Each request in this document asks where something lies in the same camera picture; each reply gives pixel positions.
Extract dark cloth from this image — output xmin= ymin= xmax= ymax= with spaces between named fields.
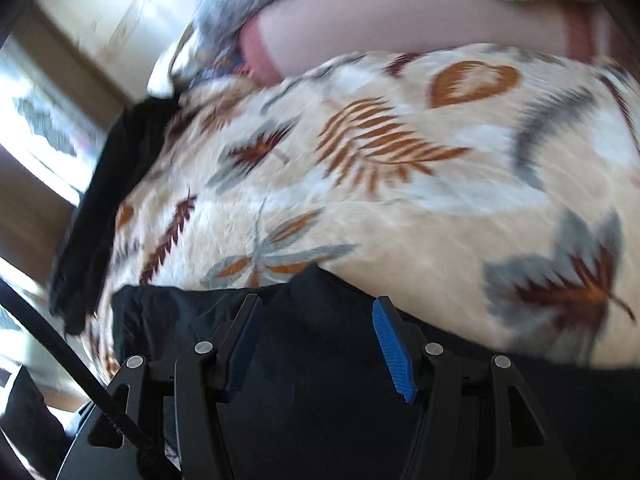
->
xmin=48 ymin=96 xmax=182 ymax=336

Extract leaf print blanket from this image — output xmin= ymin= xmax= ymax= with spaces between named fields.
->
xmin=88 ymin=43 xmax=640 ymax=391

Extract window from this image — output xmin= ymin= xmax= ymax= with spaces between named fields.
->
xmin=0 ymin=35 xmax=108 ymax=206

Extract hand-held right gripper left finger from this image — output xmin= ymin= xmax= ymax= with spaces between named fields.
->
xmin=55 ymin=294 xmax=264 ymax=480

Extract black cable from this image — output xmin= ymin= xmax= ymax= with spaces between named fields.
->
xmin=0 ymin=278 xmax=166 ymax=466

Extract pink bed sheet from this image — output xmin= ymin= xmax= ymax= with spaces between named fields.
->
xmin=239 ymin=0 xmax=621 ymax=83

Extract black pants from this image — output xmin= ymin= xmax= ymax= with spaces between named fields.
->
xmin=111 ymin=263 xmax=640 ymax=480

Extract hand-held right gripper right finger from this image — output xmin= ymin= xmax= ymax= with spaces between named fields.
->
xmin=372 ymin=296 xmax=581 ymax=480

